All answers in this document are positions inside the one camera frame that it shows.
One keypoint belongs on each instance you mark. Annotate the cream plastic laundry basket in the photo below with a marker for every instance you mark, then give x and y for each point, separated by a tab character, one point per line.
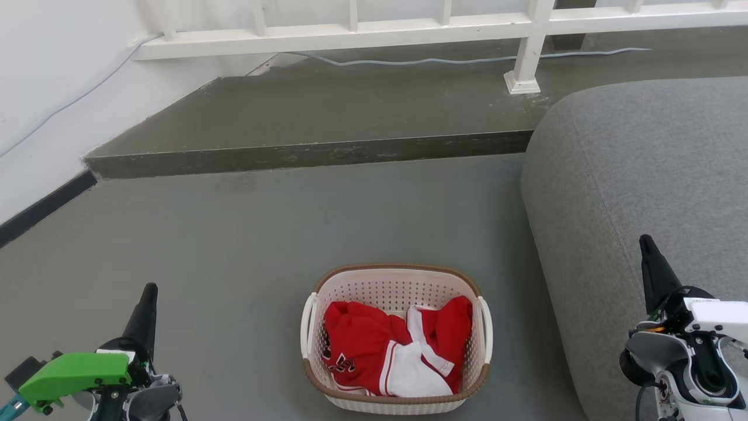
397	286

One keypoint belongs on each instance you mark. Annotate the black baseboard strip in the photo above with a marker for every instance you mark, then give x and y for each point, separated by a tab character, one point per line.
41	207

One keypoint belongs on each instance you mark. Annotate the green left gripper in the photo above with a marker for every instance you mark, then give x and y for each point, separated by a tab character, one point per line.
76	371

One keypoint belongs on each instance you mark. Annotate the red and white sports jersey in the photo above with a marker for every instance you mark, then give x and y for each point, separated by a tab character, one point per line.
362	339

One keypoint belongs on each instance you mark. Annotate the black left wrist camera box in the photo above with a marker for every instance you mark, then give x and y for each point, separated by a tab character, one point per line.
26	368

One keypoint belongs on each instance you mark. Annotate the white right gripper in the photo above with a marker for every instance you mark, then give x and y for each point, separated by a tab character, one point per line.
721	318

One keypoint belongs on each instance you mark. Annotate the grey fabric sofa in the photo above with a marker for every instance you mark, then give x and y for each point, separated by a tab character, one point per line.
643	164

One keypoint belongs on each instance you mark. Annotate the raised grey concrete step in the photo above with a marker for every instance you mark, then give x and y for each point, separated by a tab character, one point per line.
350	111

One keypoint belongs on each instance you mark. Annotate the white railing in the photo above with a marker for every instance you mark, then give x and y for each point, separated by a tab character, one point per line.
409	32

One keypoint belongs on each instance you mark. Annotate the teal left camera connector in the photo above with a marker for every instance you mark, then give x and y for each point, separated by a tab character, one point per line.
11	405

